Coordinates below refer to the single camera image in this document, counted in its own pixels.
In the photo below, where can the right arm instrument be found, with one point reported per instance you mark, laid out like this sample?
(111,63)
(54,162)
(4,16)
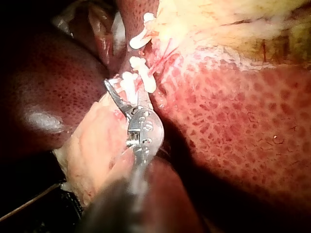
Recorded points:
(147,131)

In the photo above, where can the dark red liver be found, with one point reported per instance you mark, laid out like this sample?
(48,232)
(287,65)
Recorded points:
(243,121)

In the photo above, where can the white clip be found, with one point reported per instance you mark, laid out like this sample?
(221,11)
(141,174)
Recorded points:
(140,38)
(128,83)
(147,75)

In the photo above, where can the gallbladder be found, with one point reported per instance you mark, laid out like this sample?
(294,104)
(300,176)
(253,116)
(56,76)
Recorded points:
(218,21)

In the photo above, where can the right arm instrument jaw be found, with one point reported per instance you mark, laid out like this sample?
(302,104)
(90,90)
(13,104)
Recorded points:
(144,100)
(116,97)

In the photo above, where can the dark right arm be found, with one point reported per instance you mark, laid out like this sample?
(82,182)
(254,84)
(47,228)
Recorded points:
(126,208)

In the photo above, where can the thin tube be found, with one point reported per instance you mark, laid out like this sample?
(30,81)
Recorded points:
(157,67)

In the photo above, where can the pale fatty tissue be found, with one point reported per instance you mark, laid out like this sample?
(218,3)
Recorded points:
(97,145)

